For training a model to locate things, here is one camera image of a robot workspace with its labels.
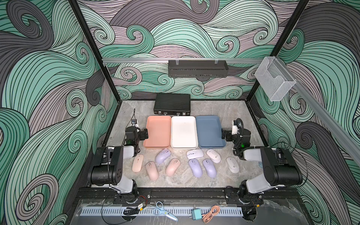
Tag white mouse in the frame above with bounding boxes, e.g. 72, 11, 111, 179
206, 149, 221, 164
226, 157, 240, 173
186, 149, 204, 159

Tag purple mouse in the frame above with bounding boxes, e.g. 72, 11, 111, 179
188, 158, 203, 178
155, 149, 171, 164
202, 159, 217, 179

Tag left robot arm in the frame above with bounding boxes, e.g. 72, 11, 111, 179
88, 126, 149, 202

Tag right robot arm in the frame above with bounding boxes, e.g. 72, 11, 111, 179
221, 129, 303, 200

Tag blue storage tray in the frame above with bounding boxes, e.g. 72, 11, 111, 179
196, 115, 227, 149

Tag pink storage tray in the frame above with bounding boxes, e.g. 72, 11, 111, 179
143, 115, 171, 149

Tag white storage tray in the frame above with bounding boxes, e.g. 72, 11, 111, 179
171, 116, 198, 150

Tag flat pink mouse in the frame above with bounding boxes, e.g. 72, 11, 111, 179
132, 154, 144, 173

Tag pink mouse middle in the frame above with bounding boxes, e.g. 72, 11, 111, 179
145, 161, 159, 181

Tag flat white mouse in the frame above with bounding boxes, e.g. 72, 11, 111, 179
186, 149, 204, 159

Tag black case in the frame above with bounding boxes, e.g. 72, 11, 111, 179
153, 93, 191, 116

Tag pink mouse right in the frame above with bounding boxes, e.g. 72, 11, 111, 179
166, 158, 181, 177

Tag blue scissors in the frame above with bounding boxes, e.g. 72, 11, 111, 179
152, 201, 178, 221

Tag teal plug adapter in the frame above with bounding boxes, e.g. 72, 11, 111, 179
190, 208, 203, 220

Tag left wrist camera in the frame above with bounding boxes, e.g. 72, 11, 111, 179
131, 119, 138, 127

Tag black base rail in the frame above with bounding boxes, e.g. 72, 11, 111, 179
76, 187, 300, 204

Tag black wall shelf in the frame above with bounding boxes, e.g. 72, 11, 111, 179
168, 60, 229, 78

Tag clear wall holder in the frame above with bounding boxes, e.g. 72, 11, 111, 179
255, 56, 296, 102

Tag orange coiled cable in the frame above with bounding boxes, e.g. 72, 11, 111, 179
202, 205, 221, 224

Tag black cable bundle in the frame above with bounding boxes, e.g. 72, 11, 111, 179
123, 206, 142, 217

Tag perforated cable duct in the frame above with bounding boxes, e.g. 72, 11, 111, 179
79, 206, 244, 218

